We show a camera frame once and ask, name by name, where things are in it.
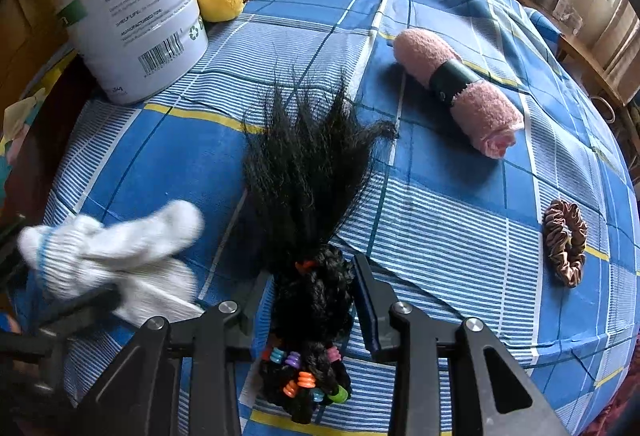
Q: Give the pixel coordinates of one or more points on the black braided hairpiece with beads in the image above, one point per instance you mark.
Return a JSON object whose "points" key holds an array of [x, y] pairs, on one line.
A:
{"points": [[310, 176]]}

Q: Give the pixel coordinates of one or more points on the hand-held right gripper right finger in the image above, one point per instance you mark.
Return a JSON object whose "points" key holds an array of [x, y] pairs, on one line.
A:
{"points": [[367, 316]]}

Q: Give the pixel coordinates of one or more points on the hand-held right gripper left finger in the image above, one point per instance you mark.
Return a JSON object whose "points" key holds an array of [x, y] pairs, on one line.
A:
{"points": [[250, 311]]}

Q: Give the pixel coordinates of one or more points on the wooden desk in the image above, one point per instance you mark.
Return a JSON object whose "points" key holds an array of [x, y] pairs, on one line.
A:
{"points": [[595, 66]]}

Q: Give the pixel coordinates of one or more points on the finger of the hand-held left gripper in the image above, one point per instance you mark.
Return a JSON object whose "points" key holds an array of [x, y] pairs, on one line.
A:
{"points": [[85, 311]]}

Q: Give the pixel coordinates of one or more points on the blue plaid blanket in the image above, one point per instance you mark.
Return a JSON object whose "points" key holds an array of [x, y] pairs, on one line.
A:
{"points": [[450, 226]]}

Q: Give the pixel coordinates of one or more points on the yellow packaging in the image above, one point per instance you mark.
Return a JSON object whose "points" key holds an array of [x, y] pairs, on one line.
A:
{"points": [[20, 116]]}

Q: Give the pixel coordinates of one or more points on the pink rolled towel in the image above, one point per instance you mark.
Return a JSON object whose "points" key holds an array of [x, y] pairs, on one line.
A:
{"points": [[492, 116]]}

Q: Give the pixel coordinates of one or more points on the white knit gloves bundle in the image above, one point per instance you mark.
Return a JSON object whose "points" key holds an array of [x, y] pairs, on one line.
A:
{"points": [[150, 276]]}

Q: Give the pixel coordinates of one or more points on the white metal tin can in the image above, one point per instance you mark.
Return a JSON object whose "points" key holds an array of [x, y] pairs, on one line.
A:
{"points": [[130, 6]]}

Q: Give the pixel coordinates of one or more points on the beige curtain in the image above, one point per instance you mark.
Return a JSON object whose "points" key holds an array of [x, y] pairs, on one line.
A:
{"points": [[617, 41]]}

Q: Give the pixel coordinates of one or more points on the clear containers on desk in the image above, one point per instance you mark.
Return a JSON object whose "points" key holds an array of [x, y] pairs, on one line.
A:
{"points": [[557, 6]]}

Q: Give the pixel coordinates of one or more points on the brown satin scrunchie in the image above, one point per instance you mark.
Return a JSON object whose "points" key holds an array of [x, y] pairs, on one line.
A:
{"points": [[552, 226]]}

